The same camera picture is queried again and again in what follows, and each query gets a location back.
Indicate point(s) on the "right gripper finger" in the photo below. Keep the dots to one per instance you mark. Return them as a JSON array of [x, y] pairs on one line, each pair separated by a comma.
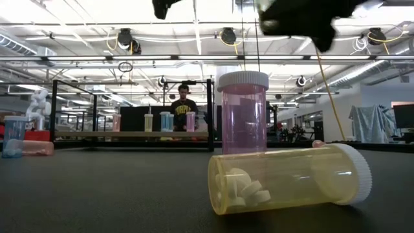
[[291, 8], [288, 26]]

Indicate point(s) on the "pink medicine bottle white cap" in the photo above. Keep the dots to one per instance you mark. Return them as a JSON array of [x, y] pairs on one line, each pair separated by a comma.
[[191, 122], [244, 119]]

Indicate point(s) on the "blue medicine bottle white cap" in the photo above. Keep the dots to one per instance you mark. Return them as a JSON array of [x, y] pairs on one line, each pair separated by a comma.
[[164, 121], [13, 132]]

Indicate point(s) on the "clear bottle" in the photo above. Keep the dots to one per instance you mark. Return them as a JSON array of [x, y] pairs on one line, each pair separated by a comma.
[[172, 123]]

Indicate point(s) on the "yellow medicine bottle white cap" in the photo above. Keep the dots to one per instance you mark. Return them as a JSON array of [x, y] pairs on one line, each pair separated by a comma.
[[284, 181], [148, 123]]

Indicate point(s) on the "red medicine bottle white cap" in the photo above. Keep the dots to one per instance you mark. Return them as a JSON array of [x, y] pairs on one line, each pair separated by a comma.
[[39, 148], [116, 123], [318, 143]]

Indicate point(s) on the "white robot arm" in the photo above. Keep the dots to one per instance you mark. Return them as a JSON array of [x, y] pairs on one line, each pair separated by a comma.
[[39, 108]]

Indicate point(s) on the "long ceiling light strip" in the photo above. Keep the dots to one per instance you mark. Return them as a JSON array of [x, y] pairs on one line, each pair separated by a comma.
[[207, 57]]

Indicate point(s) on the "person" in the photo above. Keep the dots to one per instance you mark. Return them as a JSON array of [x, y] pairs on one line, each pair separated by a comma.
[[181, 108]]

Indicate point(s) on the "black partition panel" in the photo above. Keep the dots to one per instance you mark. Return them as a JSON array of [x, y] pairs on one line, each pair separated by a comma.
[[132, 118]]

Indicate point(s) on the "grey cloth cover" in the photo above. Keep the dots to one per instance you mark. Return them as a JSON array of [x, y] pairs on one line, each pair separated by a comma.
[[370, 123]]

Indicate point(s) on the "black computer monitor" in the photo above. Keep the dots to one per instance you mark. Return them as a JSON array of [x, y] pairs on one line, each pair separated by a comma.
[[406, 116]]

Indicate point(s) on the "red box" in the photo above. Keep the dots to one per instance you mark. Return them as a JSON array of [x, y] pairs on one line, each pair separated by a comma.
[[38, 136]]

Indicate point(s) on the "silver ventilation duct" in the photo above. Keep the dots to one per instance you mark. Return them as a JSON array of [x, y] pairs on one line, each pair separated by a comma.
[[355, 76], [16, 45]]

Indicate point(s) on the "black camera rig frame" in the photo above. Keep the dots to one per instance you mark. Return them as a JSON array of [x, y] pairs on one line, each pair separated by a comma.
[[188, 82]]

